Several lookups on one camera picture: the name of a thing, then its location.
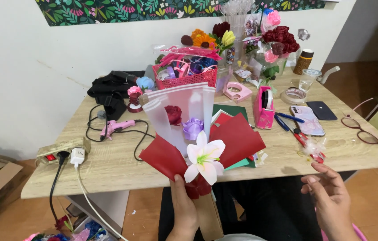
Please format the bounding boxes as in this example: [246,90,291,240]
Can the heap of flowers and ribbons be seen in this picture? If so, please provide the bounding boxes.
[22,214,117,241]

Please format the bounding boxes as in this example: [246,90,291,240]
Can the black plug with cable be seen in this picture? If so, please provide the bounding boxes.
[49,151,71,230]

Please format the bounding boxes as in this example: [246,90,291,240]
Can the red plastic basket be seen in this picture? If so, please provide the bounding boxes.
[152,64,218,90]

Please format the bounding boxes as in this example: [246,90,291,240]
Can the person's white shirt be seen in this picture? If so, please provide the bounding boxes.
[215,233,267,241]

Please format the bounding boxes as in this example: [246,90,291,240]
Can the heap of coloured ribbons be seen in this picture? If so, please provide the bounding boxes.
[156,55,218,81]

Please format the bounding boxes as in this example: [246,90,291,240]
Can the brown cardboard piece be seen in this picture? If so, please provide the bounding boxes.
[192,192,225,241]

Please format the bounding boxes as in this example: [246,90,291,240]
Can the clear plastic vase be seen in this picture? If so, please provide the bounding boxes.
[219,0,256,61]

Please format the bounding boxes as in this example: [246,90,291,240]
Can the clear tape roll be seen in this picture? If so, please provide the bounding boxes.
[280,87,308,105]

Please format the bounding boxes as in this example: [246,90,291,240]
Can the thin pink cord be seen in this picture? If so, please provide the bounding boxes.
[342,97,375,118]

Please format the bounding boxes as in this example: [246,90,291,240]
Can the yellow artificial tulip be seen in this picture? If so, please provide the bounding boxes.
[220,30,236,56]

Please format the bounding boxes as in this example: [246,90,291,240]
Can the white charger with cable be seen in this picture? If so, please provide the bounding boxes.
[70,148,130,241]

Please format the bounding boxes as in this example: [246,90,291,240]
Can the pink glue gun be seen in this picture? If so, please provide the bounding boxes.
[100,119,136,141]

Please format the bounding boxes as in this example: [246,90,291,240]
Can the person's right hand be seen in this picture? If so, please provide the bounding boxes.
[300,162,354,233]

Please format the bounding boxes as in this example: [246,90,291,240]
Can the red and frosted bouquet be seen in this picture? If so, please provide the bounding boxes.
[139,82,267,200]

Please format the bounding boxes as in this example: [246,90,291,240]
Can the red and pink rose bouquet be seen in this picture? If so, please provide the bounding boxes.
[255,25,301,88]

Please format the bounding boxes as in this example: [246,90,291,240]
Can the crumpled clear plastic scrap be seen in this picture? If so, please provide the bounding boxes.
[302,138,328,158]

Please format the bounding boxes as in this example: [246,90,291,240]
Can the maroon artificial flower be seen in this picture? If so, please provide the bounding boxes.
[212,21,231,38]

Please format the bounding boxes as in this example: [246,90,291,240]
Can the small pink ribbon rose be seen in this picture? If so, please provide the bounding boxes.
[127,86,143,98]

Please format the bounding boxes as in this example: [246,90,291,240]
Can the light blue ribbon rose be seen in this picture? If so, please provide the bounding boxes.
[136,76,155,91]

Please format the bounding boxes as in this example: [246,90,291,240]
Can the white artificial lily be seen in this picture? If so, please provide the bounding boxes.
[184,131,226,186]

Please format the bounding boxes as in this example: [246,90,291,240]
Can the red handled cutter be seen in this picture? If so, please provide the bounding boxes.
[292,128,326,164]

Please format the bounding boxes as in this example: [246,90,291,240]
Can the pink plastic ribbon packet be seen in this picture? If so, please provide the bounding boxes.
[160,45,223,63]

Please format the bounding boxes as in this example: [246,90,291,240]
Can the clear plastic cup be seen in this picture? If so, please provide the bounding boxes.
[298,69,322,93]

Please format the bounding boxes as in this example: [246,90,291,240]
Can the orange artificial sunflowers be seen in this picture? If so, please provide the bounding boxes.
[190,28,217,49]

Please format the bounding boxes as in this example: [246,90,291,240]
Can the brown patterned tube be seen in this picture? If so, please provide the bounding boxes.
[292,48,315,76]

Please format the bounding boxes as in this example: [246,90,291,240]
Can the black glue gun cable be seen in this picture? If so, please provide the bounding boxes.
[85,104,156,162]

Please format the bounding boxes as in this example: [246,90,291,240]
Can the person's black trousers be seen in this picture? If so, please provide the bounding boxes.
[158,170,358,241]

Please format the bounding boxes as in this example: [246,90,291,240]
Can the large pink tape dispenser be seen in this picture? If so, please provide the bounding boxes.
[252,85,276,130]

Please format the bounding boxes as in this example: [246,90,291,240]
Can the large pink rose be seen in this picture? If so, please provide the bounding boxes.
[262,9,282,33]

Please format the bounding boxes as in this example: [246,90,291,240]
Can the small clear packets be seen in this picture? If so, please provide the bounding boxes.
[233,60,260,87]

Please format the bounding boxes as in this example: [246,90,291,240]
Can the small pink tape dispenser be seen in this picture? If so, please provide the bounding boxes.
[223,81,253,104]

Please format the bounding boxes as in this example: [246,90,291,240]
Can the white plastic handle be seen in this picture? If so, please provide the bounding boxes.
[317,66,341,84]

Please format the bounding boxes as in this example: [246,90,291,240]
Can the stack of coloured paper sheets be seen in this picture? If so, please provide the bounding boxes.
[210,104,267,171]

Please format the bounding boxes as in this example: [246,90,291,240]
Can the purple ribbon rose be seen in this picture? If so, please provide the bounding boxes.
[182,117,205,141]

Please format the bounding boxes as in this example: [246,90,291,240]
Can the black bag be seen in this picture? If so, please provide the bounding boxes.
[87,70,146,121]

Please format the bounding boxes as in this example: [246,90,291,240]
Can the person's left hand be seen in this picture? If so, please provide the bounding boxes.
[168,174,200,235]

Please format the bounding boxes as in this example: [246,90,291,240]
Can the dark red glasses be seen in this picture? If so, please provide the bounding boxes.
[340,115,378,145]

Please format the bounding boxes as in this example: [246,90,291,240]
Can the dark red ribbon rose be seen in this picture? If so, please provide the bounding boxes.
[164,105,183,126]

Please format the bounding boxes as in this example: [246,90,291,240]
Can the floral patterned wall banner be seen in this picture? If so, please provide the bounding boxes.
[35,0,328,27]

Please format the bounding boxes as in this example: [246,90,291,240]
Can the gold power strip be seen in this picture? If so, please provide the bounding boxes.
[36,137,91,166]

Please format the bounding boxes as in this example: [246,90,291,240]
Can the dark red ribbon roll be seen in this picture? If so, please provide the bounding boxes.
[127,92,144,113]

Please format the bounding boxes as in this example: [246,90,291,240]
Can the dark flat phone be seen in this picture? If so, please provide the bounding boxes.
[306,101,338,121]

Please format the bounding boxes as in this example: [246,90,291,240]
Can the phone with pink case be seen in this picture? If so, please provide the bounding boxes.
[289,105,326,137]

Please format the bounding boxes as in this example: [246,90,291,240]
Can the doll picture card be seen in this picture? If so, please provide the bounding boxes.
[244,13,260,38]

